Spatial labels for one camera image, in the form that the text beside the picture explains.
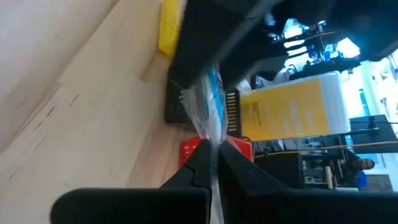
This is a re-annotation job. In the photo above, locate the yellow plastic basket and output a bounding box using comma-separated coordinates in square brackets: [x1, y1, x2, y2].
[157, 0, 188, 59]

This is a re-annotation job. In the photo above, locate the blue toothbrush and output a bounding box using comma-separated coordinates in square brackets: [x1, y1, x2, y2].
[179, 64, 228, 224]

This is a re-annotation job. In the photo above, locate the red plastic basket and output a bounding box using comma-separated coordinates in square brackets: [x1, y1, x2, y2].
[178, 135, 254, 169]

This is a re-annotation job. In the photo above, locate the wipes canister with yellow label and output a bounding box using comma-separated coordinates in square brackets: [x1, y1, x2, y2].
[238, 70, 351, 142]

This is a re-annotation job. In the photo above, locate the black plastic basket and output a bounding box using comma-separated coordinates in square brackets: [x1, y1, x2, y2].
[164, 52, 243, 139]

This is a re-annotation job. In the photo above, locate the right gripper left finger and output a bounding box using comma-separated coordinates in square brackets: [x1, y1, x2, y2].
[50, 139, 214, 224]

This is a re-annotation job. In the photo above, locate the person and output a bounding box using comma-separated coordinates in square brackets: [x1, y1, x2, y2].
[343, 151, 376, 177]

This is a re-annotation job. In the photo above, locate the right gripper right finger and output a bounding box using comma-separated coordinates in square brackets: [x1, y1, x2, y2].
[218, 141, 398, 224]

